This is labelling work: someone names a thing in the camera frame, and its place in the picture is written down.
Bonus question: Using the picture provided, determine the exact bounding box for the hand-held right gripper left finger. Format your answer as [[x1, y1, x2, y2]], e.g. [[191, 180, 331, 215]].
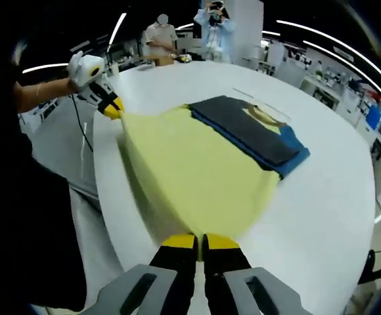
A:
[[88, 232, 199, 315]]

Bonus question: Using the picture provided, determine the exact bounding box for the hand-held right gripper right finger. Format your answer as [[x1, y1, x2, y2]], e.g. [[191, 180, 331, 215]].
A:
[[203, 233, 307, 315]]

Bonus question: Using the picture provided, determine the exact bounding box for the yellow garment with dark sleeves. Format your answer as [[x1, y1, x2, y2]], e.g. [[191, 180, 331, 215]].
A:
[[117, 94, 311, 244]]

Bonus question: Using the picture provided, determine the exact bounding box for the short ceiling light strip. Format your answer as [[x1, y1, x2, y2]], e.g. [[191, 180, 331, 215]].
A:
[[106, 12, 127, 46]]

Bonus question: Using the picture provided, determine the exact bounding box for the white square pillar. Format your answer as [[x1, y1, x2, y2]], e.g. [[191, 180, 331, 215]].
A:
[[224, 0, 265, 67]]

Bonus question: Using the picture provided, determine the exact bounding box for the blue container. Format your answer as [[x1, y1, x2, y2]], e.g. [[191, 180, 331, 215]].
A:
[[367, 104, 381, 133]]

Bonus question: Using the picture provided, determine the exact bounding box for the long ceiling light strip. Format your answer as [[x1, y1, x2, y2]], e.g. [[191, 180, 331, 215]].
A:
[[303, 40, 381, 119], [275, 19, 381, 96]]

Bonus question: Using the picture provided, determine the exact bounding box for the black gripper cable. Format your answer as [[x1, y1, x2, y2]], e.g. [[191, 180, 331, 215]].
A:
[[71, 94, 95, 154]]

